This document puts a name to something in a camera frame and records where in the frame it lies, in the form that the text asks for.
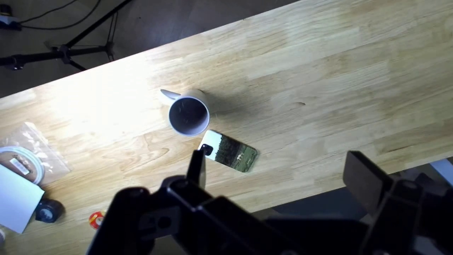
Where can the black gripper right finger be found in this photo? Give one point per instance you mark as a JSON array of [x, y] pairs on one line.
[[366, 182]]

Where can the black camera tripod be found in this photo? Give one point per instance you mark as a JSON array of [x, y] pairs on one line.
[[71, 50]]

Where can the small orange red item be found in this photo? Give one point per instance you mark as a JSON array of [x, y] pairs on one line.
[[95, 219]]

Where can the shiny dark smartphone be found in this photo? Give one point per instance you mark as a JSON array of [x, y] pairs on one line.
[[231, 152]]

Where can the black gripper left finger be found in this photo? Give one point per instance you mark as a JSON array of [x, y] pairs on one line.
[[197, 168]]

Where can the small black round object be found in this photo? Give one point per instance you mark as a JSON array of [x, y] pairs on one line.
[[50, 211]]

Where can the white flat paper pad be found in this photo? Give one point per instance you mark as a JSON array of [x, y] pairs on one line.
[[16, 199]]

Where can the white ceramic mug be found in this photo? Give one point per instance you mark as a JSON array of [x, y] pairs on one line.
[[199, 134]]

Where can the clear plastic bag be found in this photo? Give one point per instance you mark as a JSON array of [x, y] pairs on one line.
[[36, 136]]

